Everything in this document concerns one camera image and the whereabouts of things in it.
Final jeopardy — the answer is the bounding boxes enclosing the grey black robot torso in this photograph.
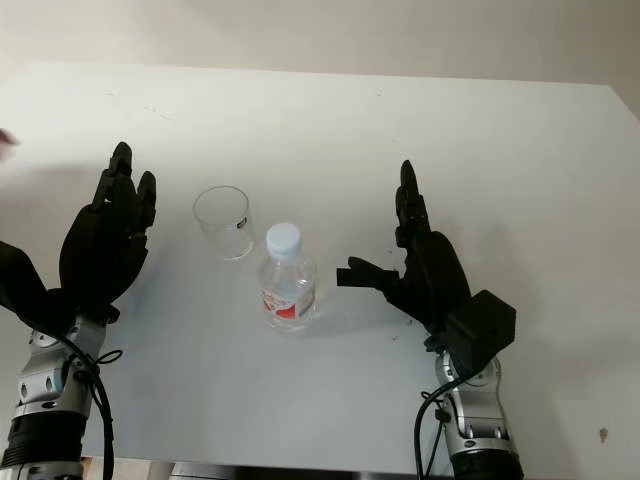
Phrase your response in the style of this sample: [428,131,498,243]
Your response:
[168,462,351,480]

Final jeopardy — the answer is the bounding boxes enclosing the pink blurry object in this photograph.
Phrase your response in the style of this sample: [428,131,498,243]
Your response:
[0,128,23,163]

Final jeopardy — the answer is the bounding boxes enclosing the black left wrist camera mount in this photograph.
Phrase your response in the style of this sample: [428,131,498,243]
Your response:
[0,241,76,329]

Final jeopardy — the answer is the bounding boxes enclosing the clear glass cup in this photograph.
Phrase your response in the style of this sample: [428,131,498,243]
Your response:
[192,185,252,262]

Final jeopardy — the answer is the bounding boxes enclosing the clear plastic water bottle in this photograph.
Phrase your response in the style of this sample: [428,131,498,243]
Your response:
[256,222,318,332]

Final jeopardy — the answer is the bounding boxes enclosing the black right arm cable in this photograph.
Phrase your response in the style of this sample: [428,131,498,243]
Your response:
[413,373,471,480]

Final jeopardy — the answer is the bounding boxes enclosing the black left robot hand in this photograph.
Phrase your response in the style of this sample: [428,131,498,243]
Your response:
[58,141,158,322]

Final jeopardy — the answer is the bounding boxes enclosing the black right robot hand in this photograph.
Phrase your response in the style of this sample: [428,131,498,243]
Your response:
[335,159,474,350]

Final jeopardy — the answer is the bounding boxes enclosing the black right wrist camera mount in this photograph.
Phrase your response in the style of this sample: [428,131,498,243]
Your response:
[443,289,518,377]

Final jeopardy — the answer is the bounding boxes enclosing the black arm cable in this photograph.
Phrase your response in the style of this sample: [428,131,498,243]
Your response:
[413,373,471,480]
[63,333,124,480]

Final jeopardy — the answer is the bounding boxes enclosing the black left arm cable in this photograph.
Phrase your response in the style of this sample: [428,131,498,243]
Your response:
[63,333,124,480]

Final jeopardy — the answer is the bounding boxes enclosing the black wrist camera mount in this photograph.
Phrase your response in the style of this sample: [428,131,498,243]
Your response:
[443,289,518,377]
[0,241,76,329]

